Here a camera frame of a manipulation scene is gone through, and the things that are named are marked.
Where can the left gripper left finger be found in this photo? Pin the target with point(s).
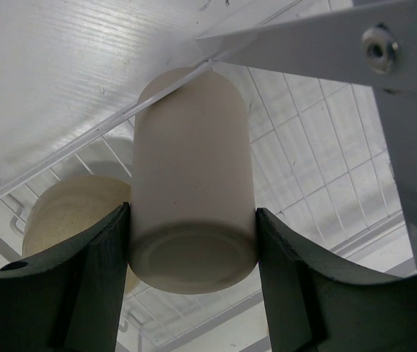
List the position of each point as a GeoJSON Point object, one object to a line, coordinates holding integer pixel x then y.
{"type": "Point", "coordinates": [68, 297]}

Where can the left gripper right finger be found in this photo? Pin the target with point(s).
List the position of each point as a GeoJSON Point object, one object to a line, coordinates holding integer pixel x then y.
{"type": "Point", "coordinates": [317, 301]}

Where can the white floral bowl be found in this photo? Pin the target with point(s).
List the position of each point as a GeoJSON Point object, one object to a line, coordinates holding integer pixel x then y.
{"type": "Point", "coordinates": [70, 207]}

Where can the beige plastic cup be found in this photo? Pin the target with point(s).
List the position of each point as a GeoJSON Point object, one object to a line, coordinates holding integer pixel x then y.
{"type": "Point", "coordinates": [192, 200]}

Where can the white wire dish rack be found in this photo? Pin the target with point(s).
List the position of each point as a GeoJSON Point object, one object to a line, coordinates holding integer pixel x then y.
{"type": "Point", "coordinates": [320, 161]}

